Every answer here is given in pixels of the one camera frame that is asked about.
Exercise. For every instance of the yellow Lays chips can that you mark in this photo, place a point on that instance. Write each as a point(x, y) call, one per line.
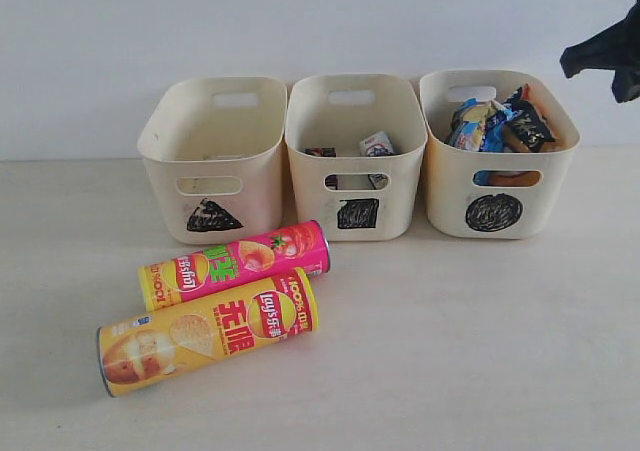
point(146, 349)

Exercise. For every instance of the orange black noodle packet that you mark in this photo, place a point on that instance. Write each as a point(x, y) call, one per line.
point(528, 131)

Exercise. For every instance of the blue black noodle packet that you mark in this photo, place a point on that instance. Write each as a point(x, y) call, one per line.
point(477, 126)

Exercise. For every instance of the cream bin with triangle mark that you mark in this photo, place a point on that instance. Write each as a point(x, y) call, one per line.
point(213, 152)

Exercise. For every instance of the purple juice carton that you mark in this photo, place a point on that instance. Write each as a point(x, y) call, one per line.
point(331, 181)

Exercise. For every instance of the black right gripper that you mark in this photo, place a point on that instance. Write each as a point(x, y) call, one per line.
point(615, 48)

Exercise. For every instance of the pink Lays chips can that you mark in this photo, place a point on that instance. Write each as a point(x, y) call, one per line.
point(191, 276)

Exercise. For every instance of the cream bin with square mark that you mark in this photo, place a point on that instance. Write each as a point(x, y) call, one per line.
point(340, 111)

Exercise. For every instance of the white blue milk carton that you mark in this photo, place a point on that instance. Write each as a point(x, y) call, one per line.
point(377, 145)

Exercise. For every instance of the cream bin with circle mark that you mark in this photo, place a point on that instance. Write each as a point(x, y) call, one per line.
point(490, 195)

